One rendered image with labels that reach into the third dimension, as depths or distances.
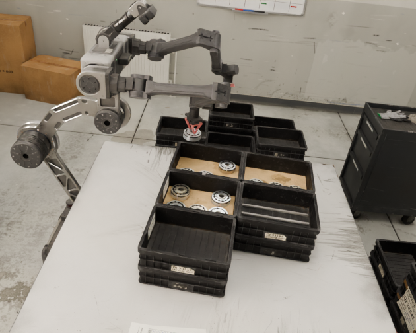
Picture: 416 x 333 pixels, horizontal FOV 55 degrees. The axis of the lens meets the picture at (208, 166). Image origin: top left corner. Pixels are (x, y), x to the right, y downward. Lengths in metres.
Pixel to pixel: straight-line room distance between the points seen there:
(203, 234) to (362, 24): 3.66
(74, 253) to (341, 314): 1.26
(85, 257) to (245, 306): 0.79
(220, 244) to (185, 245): 0.17
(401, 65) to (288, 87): 1.34
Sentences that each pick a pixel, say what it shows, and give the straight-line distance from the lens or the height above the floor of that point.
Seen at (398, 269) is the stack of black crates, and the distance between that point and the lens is 2.98.
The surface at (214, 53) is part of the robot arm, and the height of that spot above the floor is 1.53.
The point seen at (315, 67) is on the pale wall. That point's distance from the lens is 5.12.
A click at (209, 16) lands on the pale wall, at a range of 4.84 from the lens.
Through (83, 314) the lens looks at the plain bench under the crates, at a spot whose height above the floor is 0.70.
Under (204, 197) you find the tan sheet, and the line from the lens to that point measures 2.16.
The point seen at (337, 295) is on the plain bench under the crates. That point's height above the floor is 0.70.
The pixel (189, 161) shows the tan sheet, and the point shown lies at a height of 0.83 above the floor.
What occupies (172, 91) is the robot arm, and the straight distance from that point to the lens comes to 1.75.
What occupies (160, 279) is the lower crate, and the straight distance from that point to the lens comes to 1.85.
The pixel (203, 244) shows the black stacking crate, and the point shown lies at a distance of 1.91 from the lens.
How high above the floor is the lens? 2.20
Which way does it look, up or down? 35 degrees down
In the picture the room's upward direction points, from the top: 7 degrees clockwise
